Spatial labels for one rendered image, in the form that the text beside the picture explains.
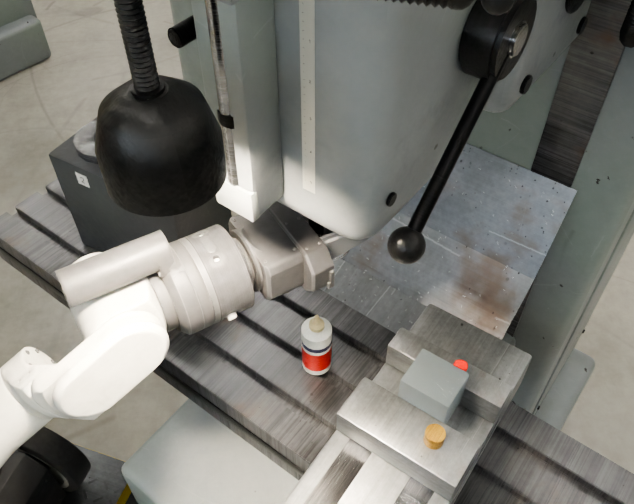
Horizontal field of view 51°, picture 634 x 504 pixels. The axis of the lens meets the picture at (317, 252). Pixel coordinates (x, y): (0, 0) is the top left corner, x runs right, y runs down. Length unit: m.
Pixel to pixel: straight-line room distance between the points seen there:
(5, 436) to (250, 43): 0.40
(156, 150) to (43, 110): 2.79
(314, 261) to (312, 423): 0.33
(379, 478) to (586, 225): 0.48
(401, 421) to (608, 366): 1.49
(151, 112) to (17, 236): 0.84
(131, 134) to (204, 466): 0.66
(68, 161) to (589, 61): 0.69
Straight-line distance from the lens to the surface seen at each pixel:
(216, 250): 0.61
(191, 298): 0.60
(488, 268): 1.04
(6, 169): 2.88
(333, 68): 0.44
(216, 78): 0.46
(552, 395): 1.84
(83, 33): 3.64
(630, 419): 2.13
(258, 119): 0.47
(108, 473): 1.49
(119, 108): 0.37
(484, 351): 0.88
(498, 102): 0.63
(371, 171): 0.48
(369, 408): 0.77
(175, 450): 0.97
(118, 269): 0.58
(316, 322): 0.84
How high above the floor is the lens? 1.71
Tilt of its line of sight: 48 degrees down
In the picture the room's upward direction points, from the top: straight up
